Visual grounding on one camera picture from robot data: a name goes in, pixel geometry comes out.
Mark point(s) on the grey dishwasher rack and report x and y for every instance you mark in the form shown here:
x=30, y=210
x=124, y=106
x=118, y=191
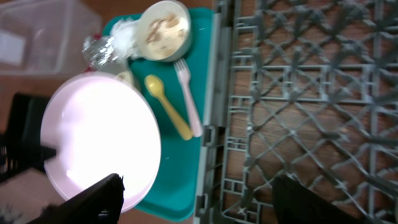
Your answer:
x=305, y=89

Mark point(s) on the yellow plastic spoon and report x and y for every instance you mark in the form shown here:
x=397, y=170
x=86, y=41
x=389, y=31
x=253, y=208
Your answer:
x=155, y=87

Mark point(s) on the cream bowl with peanuts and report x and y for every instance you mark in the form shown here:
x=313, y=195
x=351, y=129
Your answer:
x=164, y=31

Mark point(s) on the clear plastic bin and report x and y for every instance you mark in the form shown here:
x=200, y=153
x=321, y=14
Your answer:
x=45, y=37

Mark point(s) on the red silver foil wrapper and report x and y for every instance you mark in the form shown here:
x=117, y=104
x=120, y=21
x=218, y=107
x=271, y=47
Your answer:
x=98, y=51

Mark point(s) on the grey bowl with rice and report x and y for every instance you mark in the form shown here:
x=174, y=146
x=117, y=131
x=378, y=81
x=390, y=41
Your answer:
x=121, y=72

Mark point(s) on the black plastic tray bin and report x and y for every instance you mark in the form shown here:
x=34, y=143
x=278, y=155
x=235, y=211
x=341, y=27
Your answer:
x=25, y=120

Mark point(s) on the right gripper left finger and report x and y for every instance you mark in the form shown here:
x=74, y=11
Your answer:
x=100, y=203

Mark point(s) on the crumpled white napkin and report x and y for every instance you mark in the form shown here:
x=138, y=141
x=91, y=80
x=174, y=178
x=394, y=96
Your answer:
x=125, y=40

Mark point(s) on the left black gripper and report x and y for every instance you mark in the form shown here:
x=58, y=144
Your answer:
x=15, y=159

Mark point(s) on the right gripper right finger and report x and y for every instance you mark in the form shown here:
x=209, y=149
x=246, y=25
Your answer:
x=294, y=203

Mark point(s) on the pink round plate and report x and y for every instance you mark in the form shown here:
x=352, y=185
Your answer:
x=99, y=126

